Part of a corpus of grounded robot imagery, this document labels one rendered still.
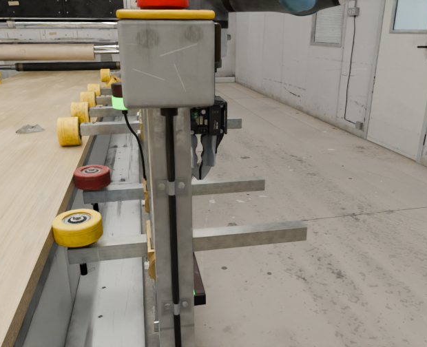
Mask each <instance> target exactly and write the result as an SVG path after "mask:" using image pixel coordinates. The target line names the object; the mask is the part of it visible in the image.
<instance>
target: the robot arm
mask: <svg viewBox="0 0 427 347"><path fill-rule="evenodd" d="M349 1H354V0H189V7H188V8H185V9H186V10H201V9H208V10H213V11H214V12H215V17H214V18H213V19H210V20H212V21H213V22H214V23H219V24H220V25H221V58H222V57H226V56H227V50H228V43H227V41H230V40H231V35H230V34H227V33H228V28H229V22H228V20H229V12H281V13H288V14H292V15H295V16H299V17H303V16H309V15H311V14H315V13H316V12H318V11H320V10H323V9H326V8H332V7H335V6H340V5H343V4H345V3H346V2H349ZM221 67H222V59H221V60H220V62H218V63H214V104H213V105H212V106H210V107H190V124H191V173H192V174H193V176H194V177H195V178H196V179H197V180H203V179H204V178H205V176H206V175H207V174H208V173H209V170H210V169H211V167H214V166H215V164H216V154H217V148H218V146H219V144H220V142H221V140H222V138H223V136H224V134H227V101H225V100H224V99H223V98H221V97H220V96H216V95H215V72H217V68H221ZM195 134H202V135H201V136H200V142H201V144H202V153H201V155H200V156H201V159H202V161H201V164H200V169H199V168H198V164H197V162H198V157H197V155H196V147H197V145H198V139H197V137H196V135H195Z"/></svg>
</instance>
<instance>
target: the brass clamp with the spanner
mask: <svg viewBox="0 0 427 347"><path fill-rule="evenodd" d="M143 189H144V199H145V200H142V207H145V212H148V213H149V195H148V190H147V181H146V180H145V179H144V178H143Z"/></svg>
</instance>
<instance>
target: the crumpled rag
mask: <svg viewBox="0 0 427 347"><path fill-rule="evenodd" d="M44 130H45V129H43V128H41V127H40V125H38V124H36V125H29V124H27V125H24V126H23V127H22V128H20V129H18V130H16V133H18V134H22V133H31V132H42V131H44Z"/></svg>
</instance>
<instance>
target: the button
mask: <svg viewBox="0 0 427 347"><path fill-rule="evenodd" d="M137 7H138V8H140V9H141V10H155V9H164V10H185V8H188V7H189V0H137Z"/></svg>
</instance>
